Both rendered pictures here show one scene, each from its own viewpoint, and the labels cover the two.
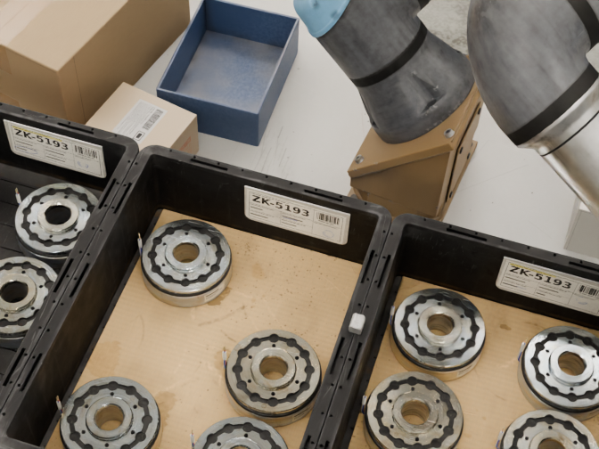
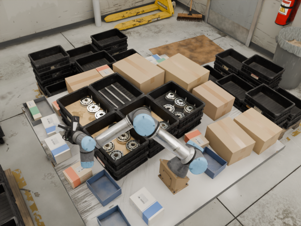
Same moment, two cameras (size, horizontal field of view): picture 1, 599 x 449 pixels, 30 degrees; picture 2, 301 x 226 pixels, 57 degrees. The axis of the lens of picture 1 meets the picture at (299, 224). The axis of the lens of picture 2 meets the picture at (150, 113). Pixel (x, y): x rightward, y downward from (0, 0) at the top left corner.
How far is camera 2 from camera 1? 191 cm
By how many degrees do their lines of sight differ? 70
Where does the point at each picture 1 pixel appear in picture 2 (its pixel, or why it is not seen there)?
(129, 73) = (215, 148)
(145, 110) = (201, 142)
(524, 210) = (155, 193)
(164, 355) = not seen: hidden behind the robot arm
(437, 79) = (172, 161)
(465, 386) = (124, 147)
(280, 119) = not seen: hidden behind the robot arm
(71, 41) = (212, 129)
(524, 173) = (163, 198)
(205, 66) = (214, 162)
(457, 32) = not seen: outside the picture
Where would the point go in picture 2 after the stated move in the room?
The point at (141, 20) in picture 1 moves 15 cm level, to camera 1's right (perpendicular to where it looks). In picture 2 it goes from (220, 146) to (212, 159)
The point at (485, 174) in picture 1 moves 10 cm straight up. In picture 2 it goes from (166, 192) to (167, 184)
